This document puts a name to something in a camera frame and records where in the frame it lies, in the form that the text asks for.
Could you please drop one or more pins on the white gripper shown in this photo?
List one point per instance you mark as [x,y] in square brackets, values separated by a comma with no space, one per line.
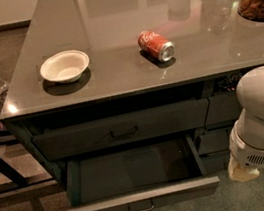
[250,154]

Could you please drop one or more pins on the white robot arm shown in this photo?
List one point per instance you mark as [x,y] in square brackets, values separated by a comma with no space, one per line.
[250,94]

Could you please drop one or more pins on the red cola can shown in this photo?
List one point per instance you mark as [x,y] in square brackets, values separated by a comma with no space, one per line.
[156,45]

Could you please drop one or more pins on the white paper bowl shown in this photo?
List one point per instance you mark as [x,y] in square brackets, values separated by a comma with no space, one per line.
[65,67]

